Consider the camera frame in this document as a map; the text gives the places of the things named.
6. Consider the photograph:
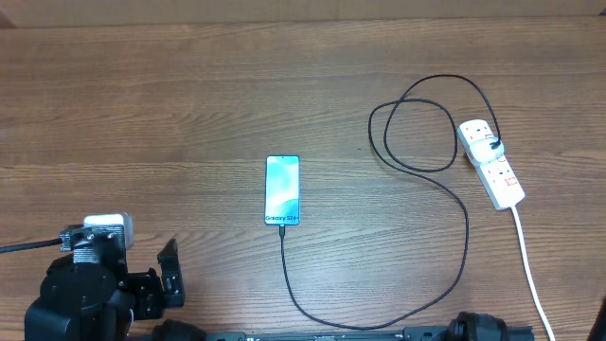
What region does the blue Galaxy smartphone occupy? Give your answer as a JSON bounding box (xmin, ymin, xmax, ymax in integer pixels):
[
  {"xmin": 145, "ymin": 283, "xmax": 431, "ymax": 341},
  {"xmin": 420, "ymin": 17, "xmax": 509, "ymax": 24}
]
[{"xmin": 264, "ymin": 155, "xmax": 300, "ymax": 225}]

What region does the black charging cable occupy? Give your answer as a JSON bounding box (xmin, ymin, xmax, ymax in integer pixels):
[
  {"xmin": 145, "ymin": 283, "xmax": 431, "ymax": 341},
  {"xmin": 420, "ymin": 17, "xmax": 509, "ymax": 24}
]
[{"xmin": 277, "ymin": 73, "xmax": 505, "ymax": 331}]

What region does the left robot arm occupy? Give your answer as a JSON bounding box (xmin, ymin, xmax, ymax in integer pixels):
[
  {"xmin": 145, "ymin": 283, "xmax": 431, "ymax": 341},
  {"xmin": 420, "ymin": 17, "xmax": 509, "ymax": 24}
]
[{"xmin": 25, "ymin": 237, "xmax": 185, "ymax": 341}]

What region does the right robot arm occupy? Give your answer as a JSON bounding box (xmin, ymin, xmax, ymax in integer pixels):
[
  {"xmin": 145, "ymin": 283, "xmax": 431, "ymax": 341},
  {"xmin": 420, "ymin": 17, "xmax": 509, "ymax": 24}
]
[{"xmin": 441, "ymin": 312, "xmax": 535, "ymax": 341}]

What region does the white charger adapter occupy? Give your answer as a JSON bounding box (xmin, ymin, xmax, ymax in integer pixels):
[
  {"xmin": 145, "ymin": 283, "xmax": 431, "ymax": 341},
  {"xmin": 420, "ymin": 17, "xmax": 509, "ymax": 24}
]
[{"xmin": 466, "ymin": 136, "xmax": 505, "ymax": 167}]

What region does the brown cardboard backdrop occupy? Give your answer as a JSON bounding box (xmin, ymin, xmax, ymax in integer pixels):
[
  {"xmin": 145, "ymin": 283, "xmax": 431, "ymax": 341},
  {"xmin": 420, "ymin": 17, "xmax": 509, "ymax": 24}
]
[{"xmin": 1, "ymin": 0, "xmax": 605, "ymax": 28}]

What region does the white power strip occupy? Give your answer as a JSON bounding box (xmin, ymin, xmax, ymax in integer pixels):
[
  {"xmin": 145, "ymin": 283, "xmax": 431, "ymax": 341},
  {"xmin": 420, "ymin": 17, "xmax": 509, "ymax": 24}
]
[{"xmin": 457, "ymin": 119, "xmax": 525, "ymax": 210}]

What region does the white power strip cord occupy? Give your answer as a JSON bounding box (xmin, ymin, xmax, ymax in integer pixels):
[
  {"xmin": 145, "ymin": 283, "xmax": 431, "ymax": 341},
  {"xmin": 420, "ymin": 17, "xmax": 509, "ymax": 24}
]
[{"xmin": 509, "ymin": 205, "xmax": 557, "ymax": 341}]

